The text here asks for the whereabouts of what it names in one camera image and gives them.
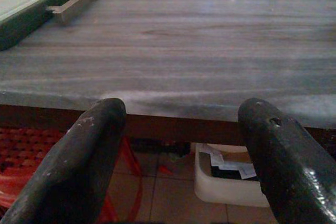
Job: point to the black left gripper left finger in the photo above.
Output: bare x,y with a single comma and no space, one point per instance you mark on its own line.
73,169

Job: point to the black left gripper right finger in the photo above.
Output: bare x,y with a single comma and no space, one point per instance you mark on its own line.
288,169

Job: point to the red plastic basket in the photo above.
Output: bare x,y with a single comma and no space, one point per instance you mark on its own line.
21,150

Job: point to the white plastic bin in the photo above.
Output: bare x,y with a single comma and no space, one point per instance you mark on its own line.
223,192

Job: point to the dark wooden table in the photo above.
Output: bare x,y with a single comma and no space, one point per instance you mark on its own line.
183,129

